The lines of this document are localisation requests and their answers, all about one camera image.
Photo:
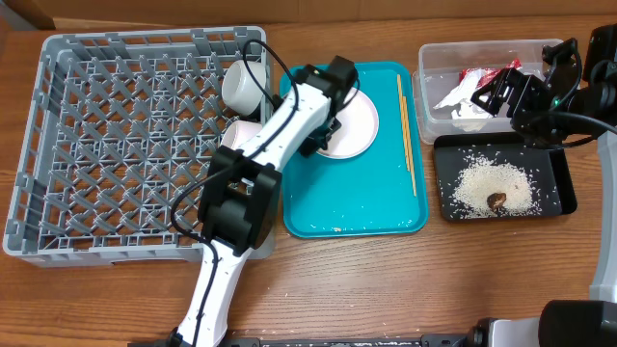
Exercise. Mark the teal serving tray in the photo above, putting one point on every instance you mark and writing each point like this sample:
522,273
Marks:
370,194

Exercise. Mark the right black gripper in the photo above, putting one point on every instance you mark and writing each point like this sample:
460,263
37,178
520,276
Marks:
504,92

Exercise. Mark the grey plastic dish rack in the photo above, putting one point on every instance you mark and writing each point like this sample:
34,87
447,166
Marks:
120,125

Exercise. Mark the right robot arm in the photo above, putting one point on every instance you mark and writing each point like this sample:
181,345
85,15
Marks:
573,105

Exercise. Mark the small white pink plate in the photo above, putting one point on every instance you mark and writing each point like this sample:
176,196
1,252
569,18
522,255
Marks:
239,132

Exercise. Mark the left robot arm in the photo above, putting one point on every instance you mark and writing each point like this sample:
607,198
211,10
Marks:
240,194

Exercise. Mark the wooden chopstick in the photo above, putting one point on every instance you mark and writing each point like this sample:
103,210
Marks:
403,121
408,143

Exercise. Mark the grey bowl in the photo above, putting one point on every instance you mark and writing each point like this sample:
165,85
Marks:
239,90

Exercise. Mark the black tray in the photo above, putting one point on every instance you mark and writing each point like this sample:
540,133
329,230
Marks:
450,150

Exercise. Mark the large white plate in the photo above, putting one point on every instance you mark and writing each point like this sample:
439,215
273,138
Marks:
359,127

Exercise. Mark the white red wrapper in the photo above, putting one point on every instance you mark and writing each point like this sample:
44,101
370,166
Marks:
466,114

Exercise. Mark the white rice pile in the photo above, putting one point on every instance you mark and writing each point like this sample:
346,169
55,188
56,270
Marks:
529,192

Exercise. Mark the clear plastic bin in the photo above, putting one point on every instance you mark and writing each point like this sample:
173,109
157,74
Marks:
439,68

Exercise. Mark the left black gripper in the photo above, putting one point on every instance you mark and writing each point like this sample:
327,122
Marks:
311,146

